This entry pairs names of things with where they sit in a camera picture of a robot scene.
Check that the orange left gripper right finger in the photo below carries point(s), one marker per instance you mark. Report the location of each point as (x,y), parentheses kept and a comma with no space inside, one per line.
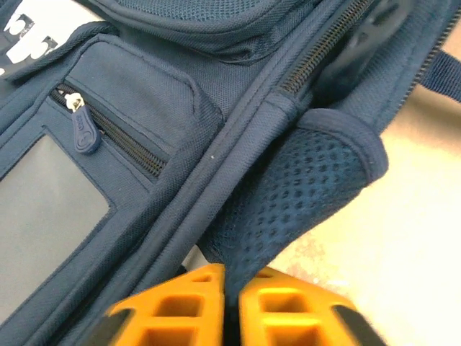
(288,310)

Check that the navy blue backpack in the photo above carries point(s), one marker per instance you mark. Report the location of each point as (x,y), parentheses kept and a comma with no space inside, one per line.
(180,108)

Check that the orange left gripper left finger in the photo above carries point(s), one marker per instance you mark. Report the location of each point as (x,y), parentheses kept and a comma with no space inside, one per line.
(173,310)

